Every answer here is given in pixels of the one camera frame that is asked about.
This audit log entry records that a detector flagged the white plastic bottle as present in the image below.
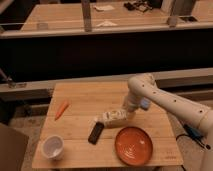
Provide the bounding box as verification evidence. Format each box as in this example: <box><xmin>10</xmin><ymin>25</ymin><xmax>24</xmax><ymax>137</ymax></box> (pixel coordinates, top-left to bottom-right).
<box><xmin>94</xmin><ymin>109</ymin><xmax>127</xmax><ymax>128</ymax></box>

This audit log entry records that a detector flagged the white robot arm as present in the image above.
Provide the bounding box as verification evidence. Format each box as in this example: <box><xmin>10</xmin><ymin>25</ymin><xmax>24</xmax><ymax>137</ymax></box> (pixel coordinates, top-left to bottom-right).
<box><xmin>123</xmin><ymin>73</ymin><xmax>213</xmax><ymax>171</ymax></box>

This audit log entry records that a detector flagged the orange ceramic bowl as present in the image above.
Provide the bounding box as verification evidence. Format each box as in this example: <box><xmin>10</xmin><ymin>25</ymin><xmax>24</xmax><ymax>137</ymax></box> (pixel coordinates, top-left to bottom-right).
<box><xmin>114</xmin><ymin>127</ymin><xmax>153</xmax><ymax>166</ymax></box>

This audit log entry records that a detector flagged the blue sponge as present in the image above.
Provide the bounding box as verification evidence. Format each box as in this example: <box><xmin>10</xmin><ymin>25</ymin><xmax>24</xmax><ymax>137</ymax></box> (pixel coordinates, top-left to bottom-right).
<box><xmin>140</xmin><ymin>98</ymin><xmax>151</xmax><ymax>110</ymax></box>

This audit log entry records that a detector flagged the black remote control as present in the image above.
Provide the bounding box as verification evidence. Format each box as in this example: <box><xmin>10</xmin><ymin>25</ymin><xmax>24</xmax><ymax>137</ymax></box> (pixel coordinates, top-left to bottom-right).
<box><xmin>88</xmin><ymin>122</ymin><xmax>104</xmax><ymax>145</ymax></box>

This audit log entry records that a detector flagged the orange carrot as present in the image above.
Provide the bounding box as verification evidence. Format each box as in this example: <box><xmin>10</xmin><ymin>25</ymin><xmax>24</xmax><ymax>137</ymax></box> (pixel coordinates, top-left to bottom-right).
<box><xmin>55</xmin><ymin>101</ymin><xmax>69</xmax><ymax>121</ymax></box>

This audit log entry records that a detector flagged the blue electronic box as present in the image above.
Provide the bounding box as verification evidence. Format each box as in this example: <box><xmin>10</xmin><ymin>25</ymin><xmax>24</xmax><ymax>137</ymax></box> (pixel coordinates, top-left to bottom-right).
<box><xmin>184</xmin><ymin>125</ymin><xmax>202</xmax><ymax>138</ymax></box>

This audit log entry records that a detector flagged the white paper cup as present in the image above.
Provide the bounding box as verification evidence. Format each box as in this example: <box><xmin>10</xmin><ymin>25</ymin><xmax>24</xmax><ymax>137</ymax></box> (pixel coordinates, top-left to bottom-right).
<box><xmin>41</xmin><ymin>135</ymin><xmax>64</xmax><ymax>160</ymax></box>

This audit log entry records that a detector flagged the white crumpled paper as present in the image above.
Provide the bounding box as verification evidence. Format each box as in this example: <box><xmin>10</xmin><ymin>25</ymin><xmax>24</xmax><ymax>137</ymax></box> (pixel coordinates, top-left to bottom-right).
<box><xmin>97</xmin><ymin>20</ymin><xmax>117</xmax><ymax>27</ymax></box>

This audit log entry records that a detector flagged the wooden workbench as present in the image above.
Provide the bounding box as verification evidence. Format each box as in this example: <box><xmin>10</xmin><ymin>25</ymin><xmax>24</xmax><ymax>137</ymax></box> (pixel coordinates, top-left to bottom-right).
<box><xmin>0</xmin><ymin>0</ymin><xmax>213</xmax><ymax>39</ymax></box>

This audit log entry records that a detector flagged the black tool pile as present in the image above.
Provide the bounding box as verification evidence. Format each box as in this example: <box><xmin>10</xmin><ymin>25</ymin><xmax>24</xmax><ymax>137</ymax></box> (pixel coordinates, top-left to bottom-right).
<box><xmin>123</xmin><ymin>0</ymin><xmax>152</xmax><ymax>13</ymax></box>

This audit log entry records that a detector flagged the white paper sheet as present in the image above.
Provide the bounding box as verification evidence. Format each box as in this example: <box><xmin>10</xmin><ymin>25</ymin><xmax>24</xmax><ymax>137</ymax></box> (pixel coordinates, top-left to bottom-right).
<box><xmin>94</xmin><ymin>5</ymin><xmax>115</xmax><ymax>11</ymax></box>

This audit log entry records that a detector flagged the black cable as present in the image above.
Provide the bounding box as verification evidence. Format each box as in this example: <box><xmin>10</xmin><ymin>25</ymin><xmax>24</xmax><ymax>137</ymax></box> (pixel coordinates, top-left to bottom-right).
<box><xmin>175</xmin><ymin>133</ymin><xmax>213</xmax><ymax>150</ymax></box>

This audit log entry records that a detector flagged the metal post right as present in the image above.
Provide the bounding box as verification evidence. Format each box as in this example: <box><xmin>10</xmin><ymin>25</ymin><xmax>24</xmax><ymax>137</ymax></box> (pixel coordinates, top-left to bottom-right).
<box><xmin>167</xmin><ymin>0</ymin><xmax>197</xmax><ymax>27</ymax></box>

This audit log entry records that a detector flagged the metal post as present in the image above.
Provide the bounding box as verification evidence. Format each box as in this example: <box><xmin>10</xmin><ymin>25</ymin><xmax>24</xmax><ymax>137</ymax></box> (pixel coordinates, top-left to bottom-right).
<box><xmin>167</xmin><ymin>0</ymin><xmax>197</xmax><ymax>27</ymax></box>
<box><xmin>81</xmin><ymin>0</ymin><xmax>92</xmax><ymax>32</ymax></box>

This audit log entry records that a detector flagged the metal clamp bracket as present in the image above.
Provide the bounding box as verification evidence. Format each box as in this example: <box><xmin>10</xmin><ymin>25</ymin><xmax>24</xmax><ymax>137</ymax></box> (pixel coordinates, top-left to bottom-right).
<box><xmin>0</xmin><ymin>68</ymin><xmax>26</xmax><ymax>88</ymax></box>

